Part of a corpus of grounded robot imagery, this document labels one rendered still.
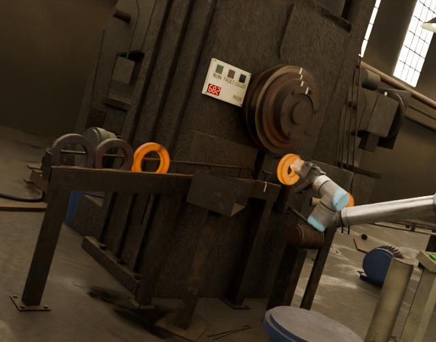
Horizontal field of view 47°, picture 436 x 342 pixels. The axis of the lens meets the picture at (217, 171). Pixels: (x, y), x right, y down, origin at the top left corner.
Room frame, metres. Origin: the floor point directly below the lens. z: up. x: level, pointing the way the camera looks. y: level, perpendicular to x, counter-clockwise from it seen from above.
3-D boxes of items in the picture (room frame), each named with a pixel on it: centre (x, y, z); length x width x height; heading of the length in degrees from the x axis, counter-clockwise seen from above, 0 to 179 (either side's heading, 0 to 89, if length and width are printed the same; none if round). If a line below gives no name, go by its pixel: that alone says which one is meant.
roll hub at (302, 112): (2.66, -0.31, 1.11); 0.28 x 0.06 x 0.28; 130
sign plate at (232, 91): (2.60, 0.08, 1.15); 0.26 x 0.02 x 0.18; 130
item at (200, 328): (2.22, -0.04, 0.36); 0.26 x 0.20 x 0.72; 165
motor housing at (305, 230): (2.85, -0.59, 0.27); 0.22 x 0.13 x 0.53; 130
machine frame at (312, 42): (3.07, 0.03, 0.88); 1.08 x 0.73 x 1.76; 130
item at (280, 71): (2.74, -0.25, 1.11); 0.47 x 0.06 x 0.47; 130
